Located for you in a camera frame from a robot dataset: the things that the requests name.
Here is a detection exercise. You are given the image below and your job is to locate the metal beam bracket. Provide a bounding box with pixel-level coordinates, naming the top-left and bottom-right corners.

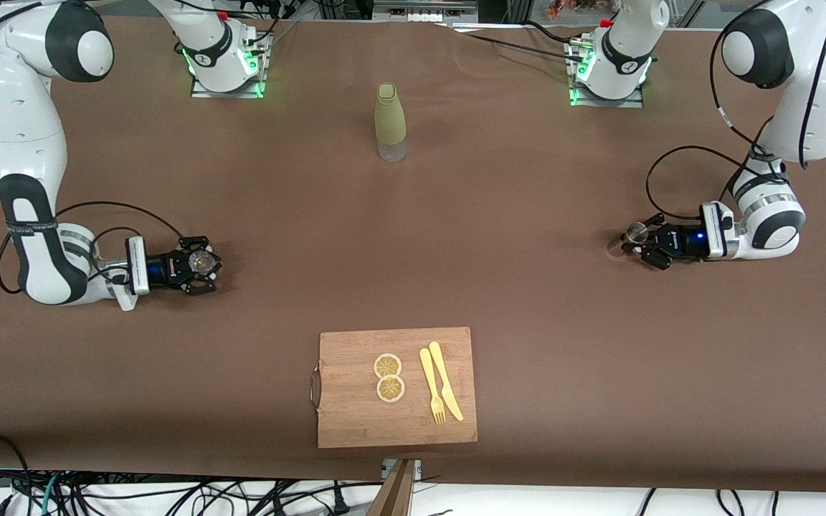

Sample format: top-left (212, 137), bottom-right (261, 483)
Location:
top-left (381, 459), bottom-right (423, 482)

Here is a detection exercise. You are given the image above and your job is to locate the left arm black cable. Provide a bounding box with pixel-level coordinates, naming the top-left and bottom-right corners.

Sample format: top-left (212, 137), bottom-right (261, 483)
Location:
top-left (645, 0), bottom-right (826, 223)

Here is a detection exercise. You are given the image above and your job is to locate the grey equipment rack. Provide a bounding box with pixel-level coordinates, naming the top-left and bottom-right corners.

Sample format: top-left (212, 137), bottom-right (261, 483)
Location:
top-left (374, 0), bottom-right (478, 22)

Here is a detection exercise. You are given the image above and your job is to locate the wooden beam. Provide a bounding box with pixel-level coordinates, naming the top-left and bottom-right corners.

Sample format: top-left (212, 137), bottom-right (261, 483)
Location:
top-left (366, 459), bottom-right (417, 516)

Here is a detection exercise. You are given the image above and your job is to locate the wooden cutting board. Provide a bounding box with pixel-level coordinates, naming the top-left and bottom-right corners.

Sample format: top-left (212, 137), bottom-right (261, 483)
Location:
top-left (317, 327), bottom-right (479, 449)

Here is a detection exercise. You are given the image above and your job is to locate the green bottle with glass base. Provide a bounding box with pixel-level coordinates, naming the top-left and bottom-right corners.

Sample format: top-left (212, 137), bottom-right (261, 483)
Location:
top-left (374, 83), bottom-right (409, 163)

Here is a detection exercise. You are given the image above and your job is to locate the small clear glass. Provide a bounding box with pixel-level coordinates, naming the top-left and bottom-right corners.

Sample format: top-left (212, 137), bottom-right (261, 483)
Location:
top-left (607, 221), bottom-right (649, 257)

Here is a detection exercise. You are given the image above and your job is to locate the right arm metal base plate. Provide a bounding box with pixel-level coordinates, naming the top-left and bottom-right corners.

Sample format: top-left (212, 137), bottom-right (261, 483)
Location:
top-left (190, 32), bottom-right (267, 99)

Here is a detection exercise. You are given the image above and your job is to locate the yellow plastic fork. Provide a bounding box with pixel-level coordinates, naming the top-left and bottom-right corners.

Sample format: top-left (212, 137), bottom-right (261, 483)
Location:
top-left (419, 348), bottom-right (447, 425)

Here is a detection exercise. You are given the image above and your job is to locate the brown table mat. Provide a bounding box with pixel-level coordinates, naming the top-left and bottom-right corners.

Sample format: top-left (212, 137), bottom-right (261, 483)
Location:
top-left (0, 13), bottom-right (826, 495)

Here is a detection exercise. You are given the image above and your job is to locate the teal floor cable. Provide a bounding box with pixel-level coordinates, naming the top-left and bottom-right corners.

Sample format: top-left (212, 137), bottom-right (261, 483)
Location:
top-left (40, 473), bottom-right (62, 516)

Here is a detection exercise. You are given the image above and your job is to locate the yellow plastic knife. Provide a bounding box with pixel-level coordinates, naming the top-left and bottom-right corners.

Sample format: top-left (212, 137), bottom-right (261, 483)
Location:
top-left (428, 341), bottom-right (465, 422)

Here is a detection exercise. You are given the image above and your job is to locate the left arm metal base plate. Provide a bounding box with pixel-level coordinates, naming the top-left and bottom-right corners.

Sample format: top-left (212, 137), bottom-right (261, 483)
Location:
top-left (568, 39), bottom-right (645, 108)

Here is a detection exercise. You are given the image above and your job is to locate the clear glass beaker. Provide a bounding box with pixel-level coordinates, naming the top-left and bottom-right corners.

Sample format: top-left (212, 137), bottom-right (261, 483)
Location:
top-left (189, 247), bottom-right (219, 277)

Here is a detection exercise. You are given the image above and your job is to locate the thin black table cable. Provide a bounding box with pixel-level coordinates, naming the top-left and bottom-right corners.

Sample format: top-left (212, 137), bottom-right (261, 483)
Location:
top-left (449, 21), bottom-right (593, 62)

